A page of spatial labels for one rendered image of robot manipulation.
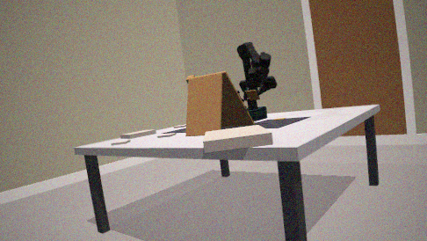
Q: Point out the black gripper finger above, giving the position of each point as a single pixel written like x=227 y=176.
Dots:
x=264 y=87
x=247 y=86

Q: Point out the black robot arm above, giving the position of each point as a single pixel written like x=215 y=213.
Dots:
x=260 y=64

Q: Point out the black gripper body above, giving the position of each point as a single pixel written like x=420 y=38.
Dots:
x=257 y=82

